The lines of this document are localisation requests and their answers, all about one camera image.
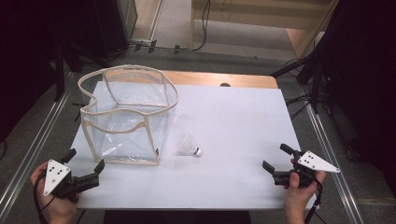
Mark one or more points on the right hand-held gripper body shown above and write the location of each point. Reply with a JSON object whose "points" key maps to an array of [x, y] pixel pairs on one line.
{"points": [[306, 169]]}

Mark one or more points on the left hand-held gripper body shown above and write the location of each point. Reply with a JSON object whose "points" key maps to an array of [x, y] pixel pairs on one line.
{"points": [[59, 180]]}

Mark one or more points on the clear plastic storage bag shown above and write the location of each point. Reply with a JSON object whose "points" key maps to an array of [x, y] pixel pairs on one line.
{"points": [[127, 115]]}

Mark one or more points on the white badminton shuttlecock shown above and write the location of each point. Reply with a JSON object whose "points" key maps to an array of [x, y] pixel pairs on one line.
{"points": [[190, 146]]}

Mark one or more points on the person's left hand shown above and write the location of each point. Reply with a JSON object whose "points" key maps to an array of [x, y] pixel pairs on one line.
{"points": [[54, 199]]}

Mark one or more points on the person's right hand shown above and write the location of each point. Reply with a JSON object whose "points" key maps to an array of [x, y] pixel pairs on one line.
{"points": [[299, 196]]}

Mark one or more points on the white table mat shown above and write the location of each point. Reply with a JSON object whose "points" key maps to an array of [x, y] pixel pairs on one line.
{"points": [[224, 143]]}

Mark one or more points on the black metal stand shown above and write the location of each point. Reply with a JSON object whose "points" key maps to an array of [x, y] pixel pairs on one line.
{"points": [[308, 68], [59, 71]]}

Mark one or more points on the black curtain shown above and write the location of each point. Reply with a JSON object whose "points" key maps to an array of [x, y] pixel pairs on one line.
{"points": [[28, 62], [364, 87]]}

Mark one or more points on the black monitor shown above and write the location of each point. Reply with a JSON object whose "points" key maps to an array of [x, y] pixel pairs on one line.
{"points": [[109, 25]]}

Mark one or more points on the wooden shelf frame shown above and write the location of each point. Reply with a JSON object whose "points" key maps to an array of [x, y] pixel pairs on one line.
{"points": [[258, 18]]}

